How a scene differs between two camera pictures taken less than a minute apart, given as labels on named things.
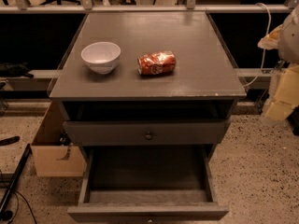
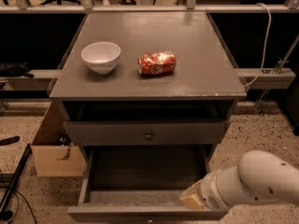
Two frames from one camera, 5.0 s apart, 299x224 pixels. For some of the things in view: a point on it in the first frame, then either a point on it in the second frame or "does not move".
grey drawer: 148,185 does not move
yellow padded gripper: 290,44 -> 210,190
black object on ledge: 13,70 does not move
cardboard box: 52,159 does not move
